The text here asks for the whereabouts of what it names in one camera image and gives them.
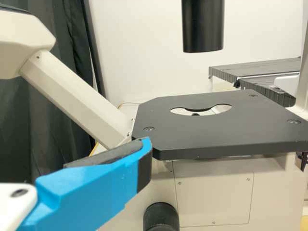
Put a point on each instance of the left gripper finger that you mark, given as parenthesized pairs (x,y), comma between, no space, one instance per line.
(91,192)

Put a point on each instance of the cream microscope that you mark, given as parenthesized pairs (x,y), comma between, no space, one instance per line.
(216,130)

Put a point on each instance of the black platform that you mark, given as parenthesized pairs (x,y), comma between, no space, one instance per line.
(255,68)
(264,90)

